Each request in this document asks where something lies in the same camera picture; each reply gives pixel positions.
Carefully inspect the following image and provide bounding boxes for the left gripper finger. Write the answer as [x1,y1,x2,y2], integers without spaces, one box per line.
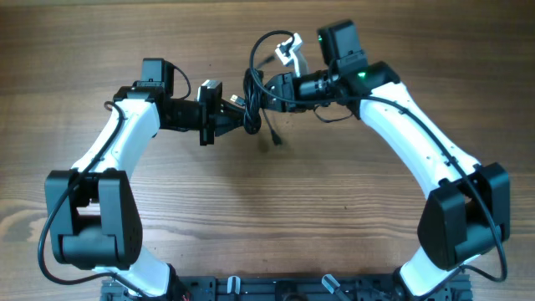
[219,99,245,115]
[215,114,243,137]

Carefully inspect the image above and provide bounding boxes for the black HDMI cable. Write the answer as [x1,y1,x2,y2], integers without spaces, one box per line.
[242,54,283,147]

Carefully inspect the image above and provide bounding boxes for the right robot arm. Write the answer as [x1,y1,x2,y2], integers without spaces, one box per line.
[250,19,511,300]

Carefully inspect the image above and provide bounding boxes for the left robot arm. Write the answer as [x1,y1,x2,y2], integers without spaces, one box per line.
[37,58,245,300]

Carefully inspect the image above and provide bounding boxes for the right camera black cable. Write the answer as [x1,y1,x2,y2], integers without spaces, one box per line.
[248,29,509,301]

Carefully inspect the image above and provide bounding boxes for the camera black cable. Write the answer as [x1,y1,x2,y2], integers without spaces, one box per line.
[248,29,509,301]
[37,60,193,300]

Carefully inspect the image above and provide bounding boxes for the left camera black cable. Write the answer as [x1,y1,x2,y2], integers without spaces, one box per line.
[37,60,193,300]

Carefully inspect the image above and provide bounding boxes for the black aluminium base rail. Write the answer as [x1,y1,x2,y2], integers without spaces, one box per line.
[100,274,473,301]

